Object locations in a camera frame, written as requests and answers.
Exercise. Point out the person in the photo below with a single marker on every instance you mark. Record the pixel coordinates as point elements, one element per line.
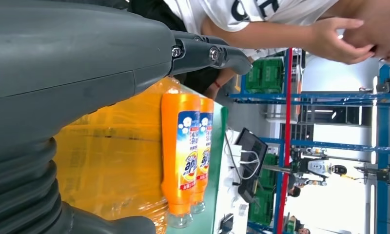
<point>214,9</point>

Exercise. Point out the orange detergent bottle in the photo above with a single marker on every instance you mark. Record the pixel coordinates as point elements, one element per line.
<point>172,145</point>
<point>206,135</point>

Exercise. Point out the white power strip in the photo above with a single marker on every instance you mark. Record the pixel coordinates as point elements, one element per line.
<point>233,155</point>

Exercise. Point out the black tablet on stand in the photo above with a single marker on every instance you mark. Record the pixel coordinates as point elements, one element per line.
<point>250,145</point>

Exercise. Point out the yellow taped cardboard sheet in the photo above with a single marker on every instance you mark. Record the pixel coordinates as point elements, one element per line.
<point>117,155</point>

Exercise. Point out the green plastic crate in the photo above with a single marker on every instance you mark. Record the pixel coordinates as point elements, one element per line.
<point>261,206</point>
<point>264,76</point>
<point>268,176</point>

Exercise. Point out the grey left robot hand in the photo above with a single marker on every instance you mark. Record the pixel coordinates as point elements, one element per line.
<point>69,48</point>

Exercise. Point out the blue metal shelf rack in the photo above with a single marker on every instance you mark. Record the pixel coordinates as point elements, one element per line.
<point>382,129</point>

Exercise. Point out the black charger tray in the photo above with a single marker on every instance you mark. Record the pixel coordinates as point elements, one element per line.
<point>226,223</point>

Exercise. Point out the red vertical pole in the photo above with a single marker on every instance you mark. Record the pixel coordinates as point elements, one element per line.
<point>287,129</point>

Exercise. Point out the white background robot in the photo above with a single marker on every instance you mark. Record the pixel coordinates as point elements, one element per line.
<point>319,167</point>

